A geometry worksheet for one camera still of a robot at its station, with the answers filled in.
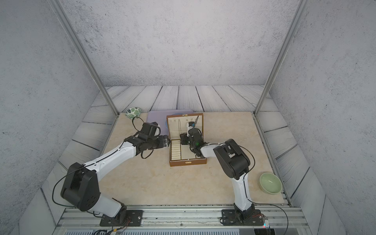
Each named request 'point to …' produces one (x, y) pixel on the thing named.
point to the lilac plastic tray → (160, 116)
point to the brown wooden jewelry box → (180, 154)
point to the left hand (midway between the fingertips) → (168, 141)
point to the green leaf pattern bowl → (132, 112)
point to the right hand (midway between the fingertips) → (181, 134)
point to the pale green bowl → (270, 183)
